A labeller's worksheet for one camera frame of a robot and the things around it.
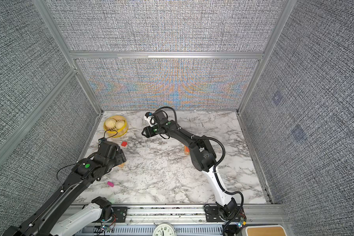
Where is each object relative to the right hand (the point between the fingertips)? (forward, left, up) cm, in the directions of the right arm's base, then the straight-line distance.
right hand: (147, 130), depth 95 cm
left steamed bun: (+9, +27, -2) cm, 29 cm away
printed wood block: (-29, +6, +10) cm, 31 cm away
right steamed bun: (+10, +22, -4) cm, 24 cm away
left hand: (-21, +11, +6) cm, 24 cm away
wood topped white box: (-52, -59, -7) cm, 79 cm away
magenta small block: (-30, +18, -10) cm, 37 cm away
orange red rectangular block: (-10, -26, -8) cm, 29 cm away
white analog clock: (-52, -14, -7) cm, 54 cm away
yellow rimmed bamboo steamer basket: (+3, +25, -6) cm, 26 cm away
